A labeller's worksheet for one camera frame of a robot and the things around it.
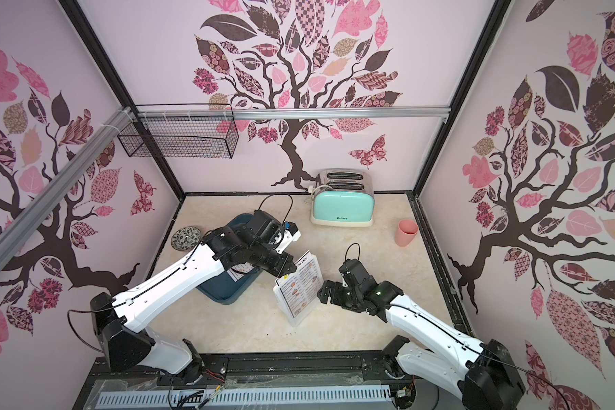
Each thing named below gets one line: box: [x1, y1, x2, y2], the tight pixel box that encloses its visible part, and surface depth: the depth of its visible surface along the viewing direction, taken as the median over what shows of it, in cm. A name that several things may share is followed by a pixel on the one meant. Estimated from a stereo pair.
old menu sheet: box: [275, 250, 323, 319], surface depth 77 cm
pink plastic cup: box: [394, 219, 420, 247], surface depth 99 cm
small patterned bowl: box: [170, 226, 202, 252], surface depth 103 cm
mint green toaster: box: [310, 168, 375, 228], surface depth 104 cm
